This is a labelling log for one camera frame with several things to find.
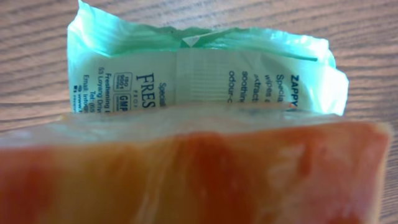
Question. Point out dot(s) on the teal wet wipes pack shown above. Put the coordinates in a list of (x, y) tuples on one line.
[(116, 65)]

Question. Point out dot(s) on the small orange snack box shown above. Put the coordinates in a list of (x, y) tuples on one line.
[(195, 164)]

